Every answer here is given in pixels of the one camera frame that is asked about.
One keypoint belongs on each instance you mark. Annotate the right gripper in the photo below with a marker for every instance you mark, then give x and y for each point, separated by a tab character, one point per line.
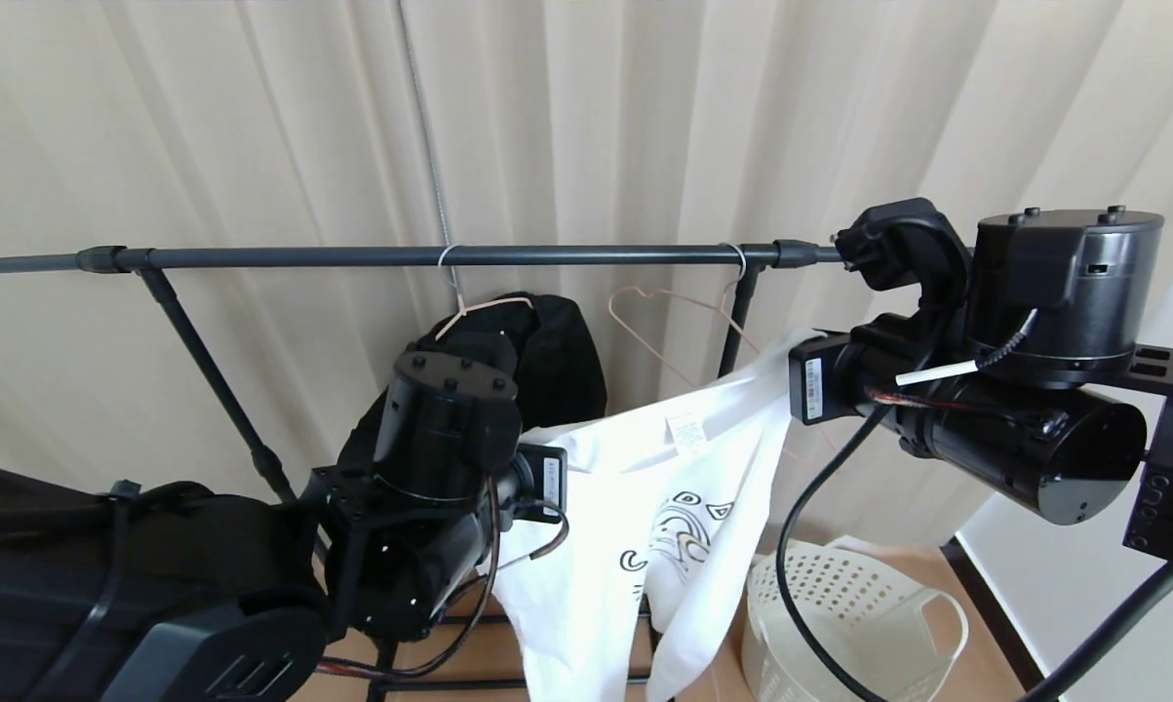
1025	448

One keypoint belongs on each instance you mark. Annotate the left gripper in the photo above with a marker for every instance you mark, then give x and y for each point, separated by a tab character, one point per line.
420	575

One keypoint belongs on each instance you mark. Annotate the white garment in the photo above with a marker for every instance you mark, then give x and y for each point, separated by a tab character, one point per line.
606	507

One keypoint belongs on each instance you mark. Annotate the black garment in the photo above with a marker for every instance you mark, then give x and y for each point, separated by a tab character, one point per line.
557	361

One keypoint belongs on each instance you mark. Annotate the pink clothes hanger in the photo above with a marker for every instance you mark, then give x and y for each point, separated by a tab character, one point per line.
464	310
743	263

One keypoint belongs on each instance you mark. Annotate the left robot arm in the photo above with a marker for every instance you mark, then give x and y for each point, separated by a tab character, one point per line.
157	575

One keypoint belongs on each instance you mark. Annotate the white laundry basket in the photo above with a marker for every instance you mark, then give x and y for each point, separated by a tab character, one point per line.
840	624

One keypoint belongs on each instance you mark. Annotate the black clothes rack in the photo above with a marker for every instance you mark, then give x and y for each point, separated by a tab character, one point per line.
303	257

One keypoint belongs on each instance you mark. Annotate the beige curtain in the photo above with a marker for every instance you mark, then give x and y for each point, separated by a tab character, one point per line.
254	117

